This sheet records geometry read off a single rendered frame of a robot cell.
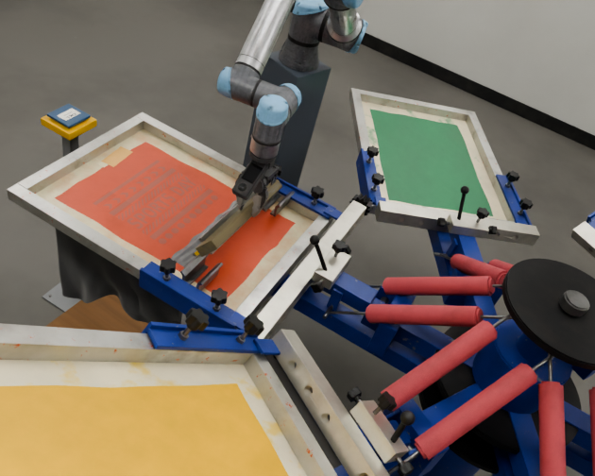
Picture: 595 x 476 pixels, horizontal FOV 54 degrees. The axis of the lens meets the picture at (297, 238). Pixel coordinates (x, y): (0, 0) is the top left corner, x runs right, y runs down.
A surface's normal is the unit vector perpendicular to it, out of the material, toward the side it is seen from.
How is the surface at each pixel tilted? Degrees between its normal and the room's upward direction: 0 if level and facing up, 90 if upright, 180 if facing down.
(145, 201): 0
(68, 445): 32
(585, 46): 90
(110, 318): 0
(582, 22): 90
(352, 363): 0
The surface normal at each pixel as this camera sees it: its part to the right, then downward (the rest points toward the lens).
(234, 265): 0.22, -0.70
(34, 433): 0.63, -0.72
